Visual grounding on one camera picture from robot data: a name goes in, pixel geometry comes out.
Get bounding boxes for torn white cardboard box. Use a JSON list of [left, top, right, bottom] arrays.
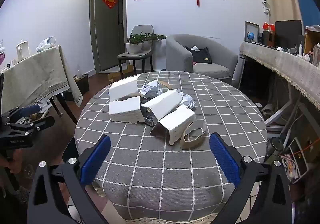
[[108, 96, 146, 124], [150, 104, 195, 146], [109, 75, 141, 101], [145, 90, 185, 124]]

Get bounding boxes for flattened cardboard box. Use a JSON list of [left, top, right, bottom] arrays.
[[107, 65, 134, 83]]

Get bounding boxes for framed picture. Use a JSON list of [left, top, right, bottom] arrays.
[[244, 21, 260, 43]]

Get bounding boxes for black monitor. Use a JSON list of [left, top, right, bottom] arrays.
[[274, 20, 303, 49]]

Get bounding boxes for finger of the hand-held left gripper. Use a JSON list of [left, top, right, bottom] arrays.
[[11, 116, 55, 132], [1, 104, 42, 123]]

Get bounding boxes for potted plant in white pot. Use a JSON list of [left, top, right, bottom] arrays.
[[126, 34, 143, 54], [141, 33, 167, 51]]

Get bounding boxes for grey checked tablecloth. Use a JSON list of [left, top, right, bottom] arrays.
[[74, 71, 267, 224]]

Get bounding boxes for white power strip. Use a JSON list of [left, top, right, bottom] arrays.
[[287, 137, 310, 184]]

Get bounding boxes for brown speaker box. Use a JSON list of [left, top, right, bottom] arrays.
[[262, 31, 275, 46]]

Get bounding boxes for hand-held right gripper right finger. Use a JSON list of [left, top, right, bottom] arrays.
[[209, 132, 293, 224]]

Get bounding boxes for black printed packet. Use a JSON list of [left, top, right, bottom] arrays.
[[139, 96, 160, 127]]

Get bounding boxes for grey fringed desk cloth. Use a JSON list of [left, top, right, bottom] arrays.
[[239, 41, 320, 111]]

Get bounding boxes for brown tape ring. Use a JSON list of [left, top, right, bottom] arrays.
[[180, 119, 207, 150]]

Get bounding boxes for open cardboard box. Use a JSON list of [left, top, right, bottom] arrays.
[[304, 25, 320, 54]]

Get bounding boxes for beige patterned tablecloth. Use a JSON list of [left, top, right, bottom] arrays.
[[0, 44, 83, 114]]

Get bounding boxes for purple white carton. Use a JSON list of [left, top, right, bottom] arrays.
[[0, 39, 7, 67]]

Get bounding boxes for clear plastic bag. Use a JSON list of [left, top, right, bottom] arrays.
[[36, 36, 56, 52]]

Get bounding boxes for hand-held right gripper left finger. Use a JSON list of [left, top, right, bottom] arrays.
[[27, 135, 111, 224]]

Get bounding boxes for grey green door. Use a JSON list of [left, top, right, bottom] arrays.
[[94, 0, 125, 72]]

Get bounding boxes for white security camera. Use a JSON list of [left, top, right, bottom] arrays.
[[261, 0, 271, 16]]

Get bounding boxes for grey dining chair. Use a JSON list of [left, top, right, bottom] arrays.
[[117, 25, 153, 76]]

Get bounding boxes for red diamond door sticker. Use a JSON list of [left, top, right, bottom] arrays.
[[102, 0, 118, 9]]

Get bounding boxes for brown paper strip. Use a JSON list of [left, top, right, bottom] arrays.
[[157, 79, 173, 90]]

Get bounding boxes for white kettle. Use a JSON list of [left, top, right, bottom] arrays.
[[16, 40, 30, 61]]

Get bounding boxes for dark wooden table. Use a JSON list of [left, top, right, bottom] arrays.
[[49, 91, 78, 125]]

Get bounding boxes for white paper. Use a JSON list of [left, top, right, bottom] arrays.
[[178, 91, 195, 109], [139, 80, 163, 97]]

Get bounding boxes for grey armchair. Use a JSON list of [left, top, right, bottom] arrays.
[[166, 34, 238, 84]]

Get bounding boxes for person's left hand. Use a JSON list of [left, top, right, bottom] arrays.
[[0, 149, 24, 177]]

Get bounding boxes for black handbag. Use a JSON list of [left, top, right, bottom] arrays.
[[185, 46, 212, 64]]

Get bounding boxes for black storage box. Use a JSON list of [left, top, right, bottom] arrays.
[[72, 74, 90, 96]]

